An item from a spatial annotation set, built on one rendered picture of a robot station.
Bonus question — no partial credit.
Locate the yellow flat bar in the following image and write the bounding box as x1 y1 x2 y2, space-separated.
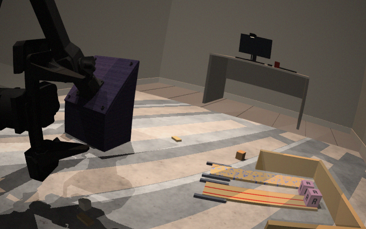
171 136 182 142

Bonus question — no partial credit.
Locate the long wooden strip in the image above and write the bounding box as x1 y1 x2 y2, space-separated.
202 181 267 206

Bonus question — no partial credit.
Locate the orange flat strip with blue speckles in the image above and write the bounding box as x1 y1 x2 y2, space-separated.
210 164 265 185

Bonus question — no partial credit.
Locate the tan rectangular block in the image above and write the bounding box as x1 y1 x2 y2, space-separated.
77 212 94 226

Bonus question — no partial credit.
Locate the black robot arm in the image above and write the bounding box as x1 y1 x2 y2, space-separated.
29 0 104 128

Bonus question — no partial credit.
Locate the beige cube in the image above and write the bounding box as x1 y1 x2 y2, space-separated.
78 197 92 211

